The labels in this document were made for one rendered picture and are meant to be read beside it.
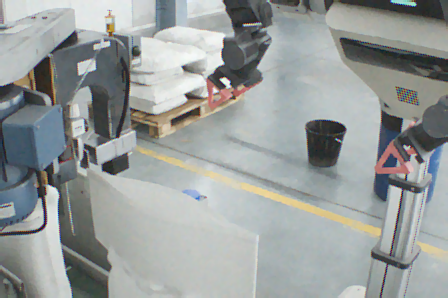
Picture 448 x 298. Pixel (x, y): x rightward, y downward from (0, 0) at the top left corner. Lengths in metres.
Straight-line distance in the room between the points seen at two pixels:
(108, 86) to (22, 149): 0.48
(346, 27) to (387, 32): 0.10
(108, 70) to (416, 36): 0.74
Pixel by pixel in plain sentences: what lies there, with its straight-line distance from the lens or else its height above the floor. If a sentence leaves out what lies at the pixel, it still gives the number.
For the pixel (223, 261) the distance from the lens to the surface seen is 1.11.
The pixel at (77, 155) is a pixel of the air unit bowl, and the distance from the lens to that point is 1.28.
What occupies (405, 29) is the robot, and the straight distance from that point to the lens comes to 1.21.
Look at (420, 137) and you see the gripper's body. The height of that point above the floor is 1.25.
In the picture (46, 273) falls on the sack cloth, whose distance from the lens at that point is 1.79.
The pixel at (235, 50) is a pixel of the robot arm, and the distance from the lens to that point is 1.09.
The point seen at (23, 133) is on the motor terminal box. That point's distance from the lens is 0.93.
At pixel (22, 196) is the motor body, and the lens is 1.02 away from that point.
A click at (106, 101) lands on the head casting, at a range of 1.39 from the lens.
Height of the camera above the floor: 1.62
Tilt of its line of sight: 24 degrees down
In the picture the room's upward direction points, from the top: 1 degrees clockwise
